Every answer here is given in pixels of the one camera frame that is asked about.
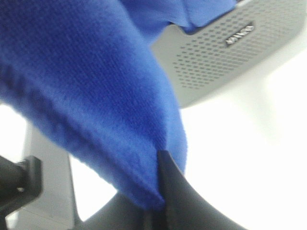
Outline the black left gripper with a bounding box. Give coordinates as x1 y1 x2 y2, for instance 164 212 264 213
0 156 42 217

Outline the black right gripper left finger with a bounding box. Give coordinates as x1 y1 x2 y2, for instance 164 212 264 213
79 193 154 230

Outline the blue towel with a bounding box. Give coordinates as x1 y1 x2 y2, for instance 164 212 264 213
0 0 236 209

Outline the grey perforated laundry basket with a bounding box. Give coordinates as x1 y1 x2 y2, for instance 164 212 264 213
152 0 307 108

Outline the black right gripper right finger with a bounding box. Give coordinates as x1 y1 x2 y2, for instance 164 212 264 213
153 150 244 230

